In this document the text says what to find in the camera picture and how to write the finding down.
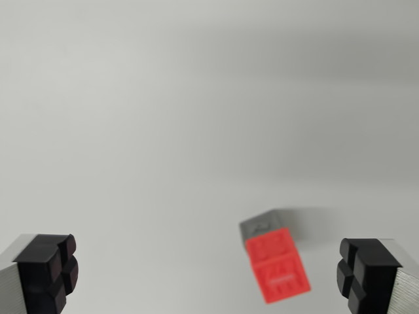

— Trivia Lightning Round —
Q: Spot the black-padded metal gripper right finger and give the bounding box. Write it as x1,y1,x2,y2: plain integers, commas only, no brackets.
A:
336,237,419,314

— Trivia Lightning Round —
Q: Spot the black-padded metal gripper left finger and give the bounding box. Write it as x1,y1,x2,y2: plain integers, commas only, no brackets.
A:
0,233,80,314

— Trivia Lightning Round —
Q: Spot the red studded cube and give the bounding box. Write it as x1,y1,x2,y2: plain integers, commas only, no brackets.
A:
245,227,312,305

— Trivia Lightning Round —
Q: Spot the grey studded cube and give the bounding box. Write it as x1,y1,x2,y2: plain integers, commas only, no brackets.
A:
239,209,299,247

